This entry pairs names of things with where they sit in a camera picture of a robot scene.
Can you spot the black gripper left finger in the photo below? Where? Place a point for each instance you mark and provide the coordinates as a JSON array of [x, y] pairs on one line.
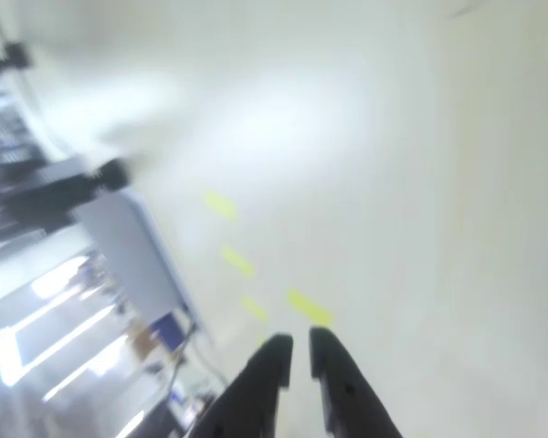
[[251, 397]]

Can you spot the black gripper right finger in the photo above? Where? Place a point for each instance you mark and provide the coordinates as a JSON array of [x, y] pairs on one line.
[[347, 401]]

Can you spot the blue box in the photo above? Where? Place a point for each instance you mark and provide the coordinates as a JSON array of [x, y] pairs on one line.
[[169, 330]]

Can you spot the brown cardboard box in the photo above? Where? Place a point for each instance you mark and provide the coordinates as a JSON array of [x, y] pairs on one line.
[[144, 342]]

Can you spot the black webcam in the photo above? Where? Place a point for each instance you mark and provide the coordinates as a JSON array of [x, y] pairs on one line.
[[111, 173]]

